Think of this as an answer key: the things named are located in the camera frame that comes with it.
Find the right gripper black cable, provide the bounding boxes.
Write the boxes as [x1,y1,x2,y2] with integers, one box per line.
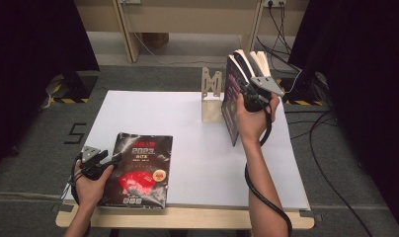
[244,100,293,237]

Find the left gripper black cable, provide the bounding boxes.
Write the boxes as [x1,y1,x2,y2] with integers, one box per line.
[60,154,92,237]

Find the black corner bracket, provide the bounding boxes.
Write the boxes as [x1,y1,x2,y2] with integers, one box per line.
[50,202,73,213]
[299,210,324,222]

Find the brown cardboard box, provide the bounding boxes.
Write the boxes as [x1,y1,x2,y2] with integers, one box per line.
[141,32,171,49]

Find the black stand base striped tape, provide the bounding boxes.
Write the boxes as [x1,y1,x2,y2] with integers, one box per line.
[276,70,332,107]
[39,70,101,111]

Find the white book with picture grid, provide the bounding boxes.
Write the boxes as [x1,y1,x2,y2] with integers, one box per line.
[248,49,273,80]

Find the person's left hand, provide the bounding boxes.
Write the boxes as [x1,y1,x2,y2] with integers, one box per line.
[74,160,116,208]

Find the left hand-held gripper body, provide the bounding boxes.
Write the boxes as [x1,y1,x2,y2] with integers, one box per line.
[77,145,112,182]

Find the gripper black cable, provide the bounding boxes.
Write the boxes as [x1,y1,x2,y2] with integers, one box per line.
[60,154,92,237]
[244,100,293,237]

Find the short black floor cables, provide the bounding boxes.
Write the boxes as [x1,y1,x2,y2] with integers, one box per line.
[283,109,340,141]

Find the purple magazine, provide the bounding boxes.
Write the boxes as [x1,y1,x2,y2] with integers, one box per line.
[234,48,257,83]
[220,53,255,148]

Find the black magazine with red print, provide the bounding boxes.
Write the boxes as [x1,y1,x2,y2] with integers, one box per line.
[100,131,174,210]

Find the black cable bundle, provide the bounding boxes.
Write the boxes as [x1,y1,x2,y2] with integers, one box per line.
[256,0,304,74]

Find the long black floor cable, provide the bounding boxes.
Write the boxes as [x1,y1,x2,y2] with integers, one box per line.
[308,110,375,237]

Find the beige desk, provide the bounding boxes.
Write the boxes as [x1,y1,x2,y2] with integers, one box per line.
[72,0,311,65]

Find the white board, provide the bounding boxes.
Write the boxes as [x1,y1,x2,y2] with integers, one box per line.
[60,90,311,212]

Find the black curtain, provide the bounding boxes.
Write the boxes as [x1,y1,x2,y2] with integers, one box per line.
[0,0,101,174]
[286,0,399,236]

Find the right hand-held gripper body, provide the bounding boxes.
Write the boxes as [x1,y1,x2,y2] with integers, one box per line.
[242,76,285,114]

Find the person's right hand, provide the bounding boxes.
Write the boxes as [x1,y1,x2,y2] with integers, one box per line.
[235,93,281,146]

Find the wooden expandable book rack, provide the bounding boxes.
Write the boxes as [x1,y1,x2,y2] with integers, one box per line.
[200,66,226,124]

